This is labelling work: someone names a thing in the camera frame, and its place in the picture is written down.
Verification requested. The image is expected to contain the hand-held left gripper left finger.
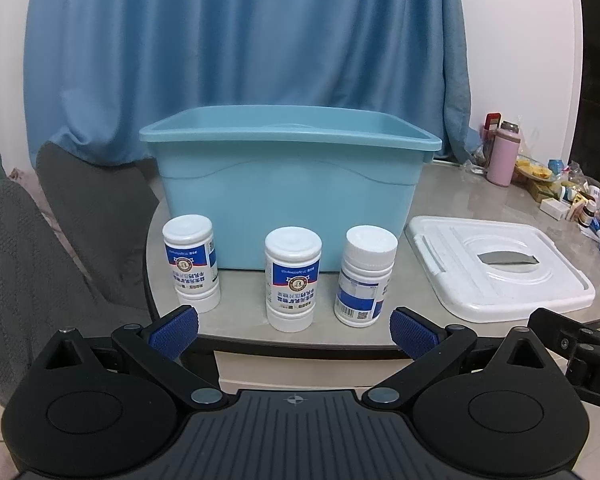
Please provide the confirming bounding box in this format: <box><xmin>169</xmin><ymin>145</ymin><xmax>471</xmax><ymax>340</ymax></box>
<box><xmin>32</xmin><ymin>305</ymin><xmax>232</xmax><ymax>408</ymax></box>

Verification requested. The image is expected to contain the grey marble desktop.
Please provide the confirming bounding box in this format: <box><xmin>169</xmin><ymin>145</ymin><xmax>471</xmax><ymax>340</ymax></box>
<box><xmin>145</xmin><ymin>160</ymin><xmax>600</xmax><ymax>361</ymax></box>

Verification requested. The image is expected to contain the yellow green box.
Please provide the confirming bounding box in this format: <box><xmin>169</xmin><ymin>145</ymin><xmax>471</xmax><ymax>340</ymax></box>
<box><xmin>527</xmin><ymin>179</ymin><xmax>564</xmax><ymax>204</ymax></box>

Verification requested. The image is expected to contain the yellow snack bag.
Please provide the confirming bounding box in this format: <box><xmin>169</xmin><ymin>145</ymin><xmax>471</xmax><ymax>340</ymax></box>
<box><xmin>512</xmin><ymin>157</ymin><xmax>556</xmax><ymax>184</ymax></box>

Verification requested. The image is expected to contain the white ribbed-cap pill bottle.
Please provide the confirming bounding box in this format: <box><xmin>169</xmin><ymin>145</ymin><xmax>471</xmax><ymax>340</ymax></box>
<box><xmin>334</xmin><ymin>225</ymin><xmax>399</xmax><ymax>328</ymax></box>

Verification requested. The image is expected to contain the dark grey cushion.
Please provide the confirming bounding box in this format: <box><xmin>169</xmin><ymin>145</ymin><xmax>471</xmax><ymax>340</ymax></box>
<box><xmin>35</xmin><ymin>141</ymin><xmax>162</xmax><ymax>307</ymax></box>

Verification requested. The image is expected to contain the white plastic bin lid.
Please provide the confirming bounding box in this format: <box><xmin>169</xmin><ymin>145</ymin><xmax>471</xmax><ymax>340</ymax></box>
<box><xmin>404</xmin><ymin>215</ymin><xmax>597</xmax><ymax>323</ymax></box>

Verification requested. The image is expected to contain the white blue-label pill bottle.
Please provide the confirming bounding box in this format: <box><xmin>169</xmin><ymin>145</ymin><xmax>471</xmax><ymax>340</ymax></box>
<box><xmin>264</xmin><ymin>227</ymin><xmax>323</xmax><ymax>333</ymax></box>
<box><xmin>161</xmin><ymin>215</ymin><xmax>222</xmax><ymax>313</ymax></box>

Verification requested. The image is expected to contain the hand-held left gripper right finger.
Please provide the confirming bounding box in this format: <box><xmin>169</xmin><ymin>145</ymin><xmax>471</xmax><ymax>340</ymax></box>
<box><xmin>364</xmin><ymin>308</ymin><xmax>563</xmax><ymax>407</ymax></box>

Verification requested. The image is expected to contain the pink thermos bottle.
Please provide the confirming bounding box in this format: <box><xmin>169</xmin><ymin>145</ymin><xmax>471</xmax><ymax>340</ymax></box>
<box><xmin>486</xmin><ymin>120</ymin><xmax>522</xmax><ymax>189</ymax></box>

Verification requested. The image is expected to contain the small white box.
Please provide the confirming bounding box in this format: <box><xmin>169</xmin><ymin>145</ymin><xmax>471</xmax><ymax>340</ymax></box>
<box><xmin>539</xmin><ymin>197</ymin><xmax>569</xmax><ymax>221</ymax></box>

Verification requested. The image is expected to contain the light blue plastic storage bin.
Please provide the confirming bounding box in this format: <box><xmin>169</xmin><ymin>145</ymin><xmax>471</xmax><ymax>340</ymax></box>
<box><xmin>139</xmin><ymin>105</ymin><xmax>443</xmax><ymax>273</ymax></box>

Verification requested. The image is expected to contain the grey knitted blanket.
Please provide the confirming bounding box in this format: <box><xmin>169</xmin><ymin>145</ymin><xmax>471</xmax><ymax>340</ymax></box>
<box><xmin>0</xmin><ymin>180</ymin><xmax>153</xmax><ymax>406</ymax></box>

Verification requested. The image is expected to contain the blue curtain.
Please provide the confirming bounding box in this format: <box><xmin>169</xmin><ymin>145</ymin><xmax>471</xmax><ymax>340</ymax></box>
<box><xmin>22</xmin><ymin>0</ymin><xmax>473</xmax><ymax>166</ymax></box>

